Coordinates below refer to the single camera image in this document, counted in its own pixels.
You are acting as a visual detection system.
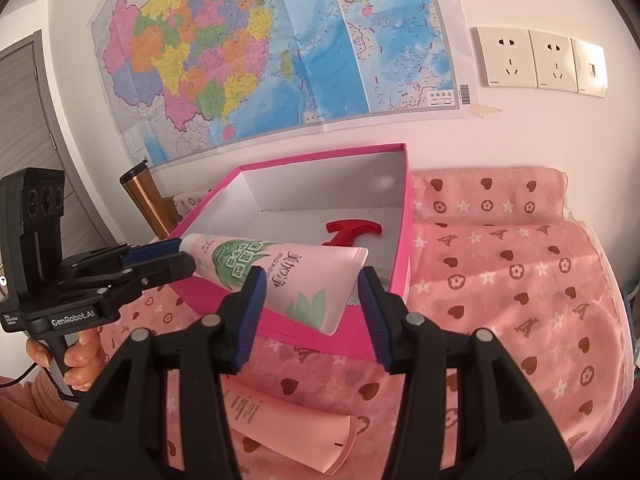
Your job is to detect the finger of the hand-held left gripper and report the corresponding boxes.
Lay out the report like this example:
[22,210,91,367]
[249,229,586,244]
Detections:
[60,238,182,286]
[65,251,197,306]

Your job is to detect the plain pink tube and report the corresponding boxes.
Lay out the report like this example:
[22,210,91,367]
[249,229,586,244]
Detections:
[220,375,358,475]

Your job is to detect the person's left forearm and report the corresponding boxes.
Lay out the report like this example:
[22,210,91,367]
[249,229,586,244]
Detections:
[0,360,76,461]

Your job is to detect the white wall socket plate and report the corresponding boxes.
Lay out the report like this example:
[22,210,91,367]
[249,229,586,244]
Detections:
[571,37,608,98]

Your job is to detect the pink tube with leaf print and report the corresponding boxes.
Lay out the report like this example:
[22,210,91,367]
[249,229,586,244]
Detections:
[180,232,370,336]

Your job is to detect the white wall power outlet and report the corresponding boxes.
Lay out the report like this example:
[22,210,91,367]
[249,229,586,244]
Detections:
[474,26,537,88]
[529,30,578,92]

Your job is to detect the pink printed cloth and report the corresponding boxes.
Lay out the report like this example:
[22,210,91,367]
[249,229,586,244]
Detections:
[95,165,633,480]

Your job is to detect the red corkscrew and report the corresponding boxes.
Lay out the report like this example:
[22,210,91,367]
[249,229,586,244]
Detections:
[321,219,385,248]

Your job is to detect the brown wooden post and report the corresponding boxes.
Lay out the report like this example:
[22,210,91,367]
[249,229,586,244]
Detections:
[159,195,182,233]

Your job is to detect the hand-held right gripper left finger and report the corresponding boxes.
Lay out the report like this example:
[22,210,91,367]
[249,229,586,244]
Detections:
[45,265,268,480]

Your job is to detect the colourful wall map poster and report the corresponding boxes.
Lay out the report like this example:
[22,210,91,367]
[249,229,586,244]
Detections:
[87,0,473,168]

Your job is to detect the person's left hand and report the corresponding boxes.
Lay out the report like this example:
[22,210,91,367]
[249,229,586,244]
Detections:
[25,330,103,391]

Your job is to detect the grey door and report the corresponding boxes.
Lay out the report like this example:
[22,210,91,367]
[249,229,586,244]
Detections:
[0,30,131,281]

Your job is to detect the pink cardboard box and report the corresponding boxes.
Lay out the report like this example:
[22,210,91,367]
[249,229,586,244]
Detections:
[167,142,413,363]

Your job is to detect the copper travel tumbler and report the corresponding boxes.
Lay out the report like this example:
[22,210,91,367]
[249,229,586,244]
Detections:
[120,160,173,239]

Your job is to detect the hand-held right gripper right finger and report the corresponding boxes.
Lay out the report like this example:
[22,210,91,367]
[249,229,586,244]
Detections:
[359,265,576,480]

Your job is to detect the black cable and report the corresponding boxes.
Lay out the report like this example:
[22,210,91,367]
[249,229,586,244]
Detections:
[0,357,43,388]

